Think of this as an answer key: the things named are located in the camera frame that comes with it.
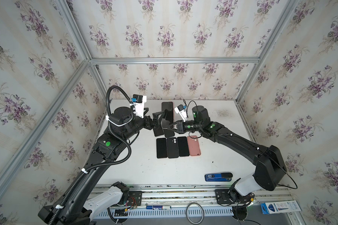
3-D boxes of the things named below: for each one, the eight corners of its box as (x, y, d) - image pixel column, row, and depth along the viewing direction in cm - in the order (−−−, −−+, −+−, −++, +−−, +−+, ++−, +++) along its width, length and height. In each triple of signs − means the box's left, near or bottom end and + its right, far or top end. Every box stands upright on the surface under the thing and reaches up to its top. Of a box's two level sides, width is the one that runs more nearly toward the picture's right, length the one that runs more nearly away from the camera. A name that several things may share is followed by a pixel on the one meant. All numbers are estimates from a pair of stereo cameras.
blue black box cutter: (205, 181, 81) (207, 178, 77) (204, 175, 83) (206, 172, 79) (230, 181, 81) (233, 178, 77) (228, 175, 83) (232, 172, 79)
